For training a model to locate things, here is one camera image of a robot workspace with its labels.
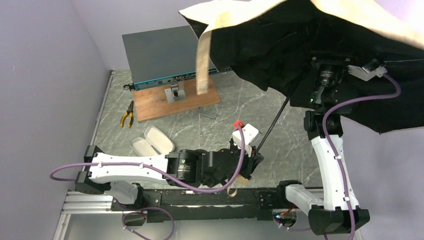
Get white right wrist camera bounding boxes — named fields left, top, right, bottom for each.
left=347, top=59, right=388, bottom=82

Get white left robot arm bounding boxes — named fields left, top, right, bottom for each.
left=74, top=140, right=264, bottom=206

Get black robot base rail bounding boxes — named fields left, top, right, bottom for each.
left=110, top=187, right=308, bottom=223

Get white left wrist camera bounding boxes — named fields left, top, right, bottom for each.
left=232, top=120, right=262, bottom=157

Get grey plastic bracket piece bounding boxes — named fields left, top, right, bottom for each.
left=198, top=107, right=218, bottom=120

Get beige umbrella case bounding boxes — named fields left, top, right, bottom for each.
left=130, top=125, right=175, bottom=157

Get grey metal stand bracket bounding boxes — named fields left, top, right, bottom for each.
left=164, top=83, right=186, bottom=104

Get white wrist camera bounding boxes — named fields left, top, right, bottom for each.
left=232, top=120, right=262, bottom=157
left=347, top=59, right=388, bottom=82

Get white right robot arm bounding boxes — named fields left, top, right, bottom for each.
left=281, top=50, right=370, bottom=239

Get beige umbrella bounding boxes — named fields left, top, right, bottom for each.
left=179, top=0, right=424, bottom=134

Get wooden base board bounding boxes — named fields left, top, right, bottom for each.
left=133, top=79, right=221, bottom=123

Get yellow handled pliers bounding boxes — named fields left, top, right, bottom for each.
left=120, top=100, right=134, bottom=128

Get grey network switch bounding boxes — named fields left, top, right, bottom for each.
left=121, top=25, right=233, bottom=92

